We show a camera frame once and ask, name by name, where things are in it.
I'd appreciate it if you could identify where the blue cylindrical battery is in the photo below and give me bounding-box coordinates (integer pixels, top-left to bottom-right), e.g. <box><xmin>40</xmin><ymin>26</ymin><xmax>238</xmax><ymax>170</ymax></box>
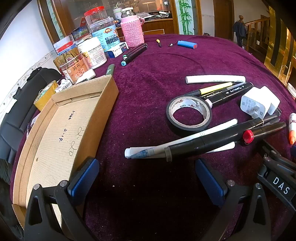
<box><xmin>177</xmin><ymin>40</ymin><xmax>198</xmax><ymax>49</ymax></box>

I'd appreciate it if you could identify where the brown patterned box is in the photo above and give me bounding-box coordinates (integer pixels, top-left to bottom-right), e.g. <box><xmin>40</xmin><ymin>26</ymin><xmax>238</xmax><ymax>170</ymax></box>
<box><xmin>53</xmin><ymin>47</ymin><xmax>81</xmax><ymax>71</ymax></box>

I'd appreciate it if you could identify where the black marker pink end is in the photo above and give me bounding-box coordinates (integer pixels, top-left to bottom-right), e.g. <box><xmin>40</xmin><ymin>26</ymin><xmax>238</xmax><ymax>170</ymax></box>
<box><xmin>205</xmin><ymin>82</ymin><xmax>254</xmax><ymax>108</ymax></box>

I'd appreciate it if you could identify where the black gel pen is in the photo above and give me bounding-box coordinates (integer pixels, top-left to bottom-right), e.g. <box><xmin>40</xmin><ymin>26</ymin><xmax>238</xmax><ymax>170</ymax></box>
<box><xmin>247</xmin><ymin>114</ymin><xmax>282</xmax><ymax>127</ymax></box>

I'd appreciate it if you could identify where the wooden stair railing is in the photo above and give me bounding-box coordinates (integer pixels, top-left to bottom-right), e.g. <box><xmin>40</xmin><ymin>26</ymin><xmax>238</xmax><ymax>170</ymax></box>
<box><xmin>244</xmin><ymin>15</ymin><xmax>271</xmax><ymax>56</ymax></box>

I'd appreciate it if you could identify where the yellow tape roll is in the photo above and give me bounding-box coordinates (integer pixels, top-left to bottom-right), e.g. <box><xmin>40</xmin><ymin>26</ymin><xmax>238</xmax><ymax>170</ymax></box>
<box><xmin>33</xmin><ymin>80</ymin><xmax>59</xmax><ymax>112</ymax></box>

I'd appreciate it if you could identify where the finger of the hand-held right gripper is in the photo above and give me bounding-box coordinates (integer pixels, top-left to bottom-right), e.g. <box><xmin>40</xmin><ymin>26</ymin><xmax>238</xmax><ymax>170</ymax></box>
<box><xmin>262</xmin><ymin>140</ymin><xmax>296</xmax><ymax>171</ymax></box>

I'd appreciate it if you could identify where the wooden framed glass partition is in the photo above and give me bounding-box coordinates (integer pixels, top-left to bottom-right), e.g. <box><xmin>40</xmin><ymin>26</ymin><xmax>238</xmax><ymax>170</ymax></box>
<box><xmin>37</xmin><ymin>0</ymin><xmax>203</xmax><ymax>44</ymax></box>

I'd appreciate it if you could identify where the small white barcode box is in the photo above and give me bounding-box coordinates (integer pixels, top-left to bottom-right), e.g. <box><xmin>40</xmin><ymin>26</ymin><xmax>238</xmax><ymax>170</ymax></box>
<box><xmin>55</xmin><ymin>79</ymin><xmax>73</xmax><ymax>93</ymax></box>

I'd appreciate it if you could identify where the newel post with dark jacket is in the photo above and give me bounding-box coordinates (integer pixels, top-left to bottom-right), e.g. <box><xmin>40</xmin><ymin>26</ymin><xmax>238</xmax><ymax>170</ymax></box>
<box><xmin>232</xmin><ymin>15</ymin><xmax>247</xmax><ymax>48</ymax></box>

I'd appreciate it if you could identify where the white pen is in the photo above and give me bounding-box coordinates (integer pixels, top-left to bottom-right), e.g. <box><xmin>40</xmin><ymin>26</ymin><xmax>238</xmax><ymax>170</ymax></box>
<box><xmin>124</xmin><ymin>118</ymin><xmax>238</xmax><ymax>160</ymax></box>

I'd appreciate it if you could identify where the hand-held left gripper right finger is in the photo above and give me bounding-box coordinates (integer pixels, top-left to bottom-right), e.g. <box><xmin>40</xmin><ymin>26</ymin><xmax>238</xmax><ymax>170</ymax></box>
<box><xmin>195</xmin><ymin>158</ymin><xmax>271</xmax><ymax>241</ymax></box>

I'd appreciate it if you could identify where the small blue white box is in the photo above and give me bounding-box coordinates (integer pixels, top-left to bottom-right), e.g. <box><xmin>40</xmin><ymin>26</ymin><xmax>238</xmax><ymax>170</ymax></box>
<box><xmin>107</xmin><ymin>42</ymin><xmax>129</xmax><ymax>58</ymax></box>

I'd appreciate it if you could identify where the white eraser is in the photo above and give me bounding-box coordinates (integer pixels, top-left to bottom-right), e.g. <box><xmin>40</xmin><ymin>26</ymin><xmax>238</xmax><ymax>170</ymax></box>
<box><xmin>75</xmin><ymin>69</ymin><xmax>96</xmax><ymax>84</ymax></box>

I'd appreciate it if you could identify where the white plastic jar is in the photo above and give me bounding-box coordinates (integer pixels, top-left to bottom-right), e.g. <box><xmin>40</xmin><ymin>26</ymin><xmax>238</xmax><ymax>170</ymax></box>
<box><xmin>77</xmin><ymin>37</ymin><xmax>108</xmax><ymax>70</ymax></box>

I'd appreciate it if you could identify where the blue label plastic jar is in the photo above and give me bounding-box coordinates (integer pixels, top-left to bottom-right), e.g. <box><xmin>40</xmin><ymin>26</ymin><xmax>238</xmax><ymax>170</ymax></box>
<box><xmin>89</xmin><ymin>17</ymin><xmax>121</xmax><ymax>52</ymax></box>

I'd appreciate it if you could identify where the thick black marker red button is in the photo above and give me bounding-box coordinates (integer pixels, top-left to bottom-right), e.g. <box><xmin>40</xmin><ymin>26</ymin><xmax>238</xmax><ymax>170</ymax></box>
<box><xmin>165</xmin><ymin>122</ymin><xmax>287</xmax><ymax>163</ymax></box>

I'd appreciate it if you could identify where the yellow and black pen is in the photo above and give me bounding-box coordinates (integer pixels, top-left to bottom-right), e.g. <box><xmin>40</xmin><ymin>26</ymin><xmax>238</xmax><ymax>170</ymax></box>
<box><xmin>191</xmin><ymin>82</ymin><xmax>237</xmax><ymax>97</ymax></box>

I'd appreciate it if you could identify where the wooden door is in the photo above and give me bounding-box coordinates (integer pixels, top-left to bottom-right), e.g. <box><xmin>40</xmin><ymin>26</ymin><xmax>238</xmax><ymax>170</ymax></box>
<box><xmin>213</xmin><ymin>0</ymin><xmax>235</xmax><ymax>42</ymax></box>

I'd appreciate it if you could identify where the bamboo painted panel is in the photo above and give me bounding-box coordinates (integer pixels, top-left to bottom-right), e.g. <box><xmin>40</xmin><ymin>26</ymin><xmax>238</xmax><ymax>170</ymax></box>
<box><xmin>177</xmin><ymin>0</ymin><xmax>194</xmax><ymax>36</ymax></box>

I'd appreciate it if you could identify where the black tape roll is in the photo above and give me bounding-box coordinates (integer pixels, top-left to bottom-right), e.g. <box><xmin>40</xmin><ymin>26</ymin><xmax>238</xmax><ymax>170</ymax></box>
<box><xmin>166</xmin><ymin>95</ymin><xmax>213</xmax><ymax>136</ymax></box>

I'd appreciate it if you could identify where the black marker teal end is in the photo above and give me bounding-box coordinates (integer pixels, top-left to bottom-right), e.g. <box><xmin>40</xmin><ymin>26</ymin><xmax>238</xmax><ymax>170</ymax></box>
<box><xmin>121</xmin><ymin>46</ymin><xmax>148</xmax><ymax>67</ymax></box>
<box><xmin>122</xmin><ymin>43</ymin><xmax>147</xmax><ymax>61</ymax></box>

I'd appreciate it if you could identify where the red lid plastic jar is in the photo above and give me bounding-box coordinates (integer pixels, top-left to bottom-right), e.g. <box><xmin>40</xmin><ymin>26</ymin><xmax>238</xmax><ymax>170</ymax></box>
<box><xmin>84</xmin><ymin>6</ymin><xmax>109</xmax><ymax>32</ymax></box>

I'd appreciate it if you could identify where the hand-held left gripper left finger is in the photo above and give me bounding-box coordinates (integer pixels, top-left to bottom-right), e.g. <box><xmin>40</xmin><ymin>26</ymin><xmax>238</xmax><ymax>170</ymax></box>
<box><xmin>24</xmin><ymin>157</ymin><xmax>100</xmax><ymax>241</ymax></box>

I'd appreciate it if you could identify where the orange and white glue stick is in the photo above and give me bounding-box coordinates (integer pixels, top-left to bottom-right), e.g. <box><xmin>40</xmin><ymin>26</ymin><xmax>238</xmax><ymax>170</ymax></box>
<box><xmin>288</xmin><ymin>113</ymin><xmax>296</xmax><ymax>145</ymax></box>

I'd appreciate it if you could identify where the white marker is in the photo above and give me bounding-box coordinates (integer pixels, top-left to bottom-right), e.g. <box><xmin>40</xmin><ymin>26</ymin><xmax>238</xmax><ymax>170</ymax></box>
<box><xmin>186</xmin><ymin>75</ymin><xmax>246</xmax><ymax>84</ymax></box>

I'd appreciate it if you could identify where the orange label clear jar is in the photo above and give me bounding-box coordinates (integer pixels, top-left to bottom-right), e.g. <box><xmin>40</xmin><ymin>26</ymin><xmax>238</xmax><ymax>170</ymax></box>
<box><xmin>59</xmin><ymin>53</ymin><xmax>91</xmax><ymax>85</ymax></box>

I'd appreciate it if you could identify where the shallow cardboard box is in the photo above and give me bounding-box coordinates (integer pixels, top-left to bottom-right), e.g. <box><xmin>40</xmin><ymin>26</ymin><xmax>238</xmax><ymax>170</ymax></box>
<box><xmin>11</xmin><ymin>75</ymin><xmax>119</xmax><ymax>230</ymax></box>

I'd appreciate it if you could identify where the bottle in pink knitted sleeve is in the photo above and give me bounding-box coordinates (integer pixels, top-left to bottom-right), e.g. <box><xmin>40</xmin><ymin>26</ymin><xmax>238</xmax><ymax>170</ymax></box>
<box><xmin>120</xmin><ymin>7</ymin><xmax>145</xmax><ymax>48</ymax></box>

